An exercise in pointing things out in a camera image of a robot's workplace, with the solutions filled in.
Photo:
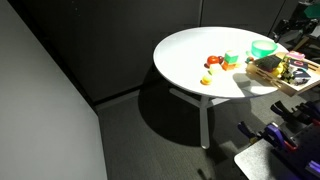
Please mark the black soft cube letter A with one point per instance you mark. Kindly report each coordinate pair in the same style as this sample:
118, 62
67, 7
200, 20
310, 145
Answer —
302, 76

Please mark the red toy tomato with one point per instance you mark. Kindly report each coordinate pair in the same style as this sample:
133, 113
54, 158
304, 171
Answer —
212, 60

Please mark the dark green cube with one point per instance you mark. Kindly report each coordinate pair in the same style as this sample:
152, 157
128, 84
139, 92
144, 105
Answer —
231, 56

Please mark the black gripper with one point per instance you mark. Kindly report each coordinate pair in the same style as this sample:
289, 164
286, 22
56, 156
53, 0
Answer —
293, 25

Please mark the white slab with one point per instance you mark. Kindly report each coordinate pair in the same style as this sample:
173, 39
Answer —
315, 31

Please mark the purple soft cube orange patches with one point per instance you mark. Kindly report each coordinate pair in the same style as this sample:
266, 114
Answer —
296, 55

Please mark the dark clamp orange tip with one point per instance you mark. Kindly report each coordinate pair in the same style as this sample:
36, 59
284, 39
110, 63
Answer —
290, 111

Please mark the wooden box tray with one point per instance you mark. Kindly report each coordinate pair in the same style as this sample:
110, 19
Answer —
266, 78

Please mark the white table base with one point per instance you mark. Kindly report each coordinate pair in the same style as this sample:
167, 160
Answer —
204, 123

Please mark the wooden beam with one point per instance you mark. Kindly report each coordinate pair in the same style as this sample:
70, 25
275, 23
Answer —
301, 42

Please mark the perforated mounting board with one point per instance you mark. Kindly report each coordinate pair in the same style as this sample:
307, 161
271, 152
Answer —
306, 143

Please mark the small yellow-orange toy fruit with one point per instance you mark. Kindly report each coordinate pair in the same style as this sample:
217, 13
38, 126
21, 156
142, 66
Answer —
206, 79

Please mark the small red toy strawberry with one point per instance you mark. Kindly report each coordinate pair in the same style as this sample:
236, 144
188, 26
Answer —
249, 60

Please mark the black soft cube letter D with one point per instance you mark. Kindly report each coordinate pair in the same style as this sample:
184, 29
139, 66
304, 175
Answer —
298, 64

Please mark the dark red round fruit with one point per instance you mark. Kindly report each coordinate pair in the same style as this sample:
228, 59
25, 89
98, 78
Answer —
220, 59

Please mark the light green cube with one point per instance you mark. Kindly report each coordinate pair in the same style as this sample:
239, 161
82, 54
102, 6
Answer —
216, 68

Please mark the green plastic bowl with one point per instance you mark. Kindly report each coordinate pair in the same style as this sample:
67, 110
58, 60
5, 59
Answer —
264, 48

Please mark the purple clamp orange tip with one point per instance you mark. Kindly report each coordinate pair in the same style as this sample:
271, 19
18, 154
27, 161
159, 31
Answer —
270, 133

